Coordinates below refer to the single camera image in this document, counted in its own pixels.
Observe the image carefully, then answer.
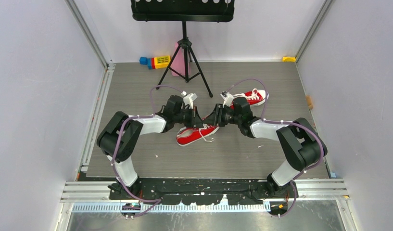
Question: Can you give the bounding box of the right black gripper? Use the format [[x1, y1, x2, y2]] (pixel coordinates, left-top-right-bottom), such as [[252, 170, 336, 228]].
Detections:
[[203, 103, 241, 127]]

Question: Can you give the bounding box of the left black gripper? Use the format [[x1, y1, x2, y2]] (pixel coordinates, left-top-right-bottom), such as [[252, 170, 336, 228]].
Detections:
[[174, 106, 206, 128]]

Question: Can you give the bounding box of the red sneaker with laces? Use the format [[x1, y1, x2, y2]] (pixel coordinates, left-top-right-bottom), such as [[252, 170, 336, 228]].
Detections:
[[176, 125, 219, 146]]

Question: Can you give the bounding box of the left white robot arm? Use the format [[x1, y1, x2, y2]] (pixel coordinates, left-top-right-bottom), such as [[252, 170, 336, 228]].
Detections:
[[96, 93, 203, 199]]

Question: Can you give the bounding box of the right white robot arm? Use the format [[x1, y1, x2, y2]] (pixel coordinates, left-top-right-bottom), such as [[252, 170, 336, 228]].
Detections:
[[203, 98, 328, 198]]

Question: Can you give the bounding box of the red sneaker far right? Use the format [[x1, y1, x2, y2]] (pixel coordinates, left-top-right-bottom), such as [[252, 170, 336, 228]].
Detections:
[[232, 88, 269, 107]]

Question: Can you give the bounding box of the pink foam block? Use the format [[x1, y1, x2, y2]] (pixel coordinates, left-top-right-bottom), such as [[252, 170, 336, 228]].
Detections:
[[171, 43, 185, 76]]

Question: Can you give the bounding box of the black music stand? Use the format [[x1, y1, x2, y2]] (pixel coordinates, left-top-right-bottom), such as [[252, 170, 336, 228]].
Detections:
[[131, 0, 235, 98]]

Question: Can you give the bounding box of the colourful toy block stack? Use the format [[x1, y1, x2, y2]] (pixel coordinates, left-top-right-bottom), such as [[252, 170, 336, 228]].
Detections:
[[139, 55, 171, 70]]

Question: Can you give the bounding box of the yellow corner object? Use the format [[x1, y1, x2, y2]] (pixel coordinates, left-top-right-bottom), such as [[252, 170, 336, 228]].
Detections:
[[281, 56, 296, 63]]

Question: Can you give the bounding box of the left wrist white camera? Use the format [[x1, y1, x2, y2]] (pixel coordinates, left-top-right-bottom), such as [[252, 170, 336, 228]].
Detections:
[[181, 91, 198, 109]]

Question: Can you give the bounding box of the wrist white camera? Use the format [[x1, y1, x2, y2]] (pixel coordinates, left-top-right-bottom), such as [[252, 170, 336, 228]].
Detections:
[[181, 91, 198, 109], [220, 91, 234, 107]]

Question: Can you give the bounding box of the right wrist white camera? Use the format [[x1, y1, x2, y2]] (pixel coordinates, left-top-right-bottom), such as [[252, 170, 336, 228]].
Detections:
[[220, 91, 234, 107]]

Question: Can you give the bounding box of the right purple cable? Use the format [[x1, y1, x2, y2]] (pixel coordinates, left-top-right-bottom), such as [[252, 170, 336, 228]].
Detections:
[[225, 78, 325, 219]]

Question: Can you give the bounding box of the purple cable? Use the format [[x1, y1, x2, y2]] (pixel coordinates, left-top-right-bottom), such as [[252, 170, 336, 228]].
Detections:
[[111, 85, 187, 218], [225, 78, 325, 219]]

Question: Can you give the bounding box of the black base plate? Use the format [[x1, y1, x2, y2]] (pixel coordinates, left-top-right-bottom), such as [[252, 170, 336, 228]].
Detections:
[[108, 178, 298, 205]]

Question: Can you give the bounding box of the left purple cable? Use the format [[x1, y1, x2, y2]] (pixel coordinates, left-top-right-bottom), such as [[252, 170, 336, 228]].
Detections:
[[111, 85, 187, 218]]

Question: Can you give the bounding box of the small brown wall block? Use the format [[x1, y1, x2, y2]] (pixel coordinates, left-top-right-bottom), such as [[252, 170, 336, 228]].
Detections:
[[305, 95, 314, 110]]

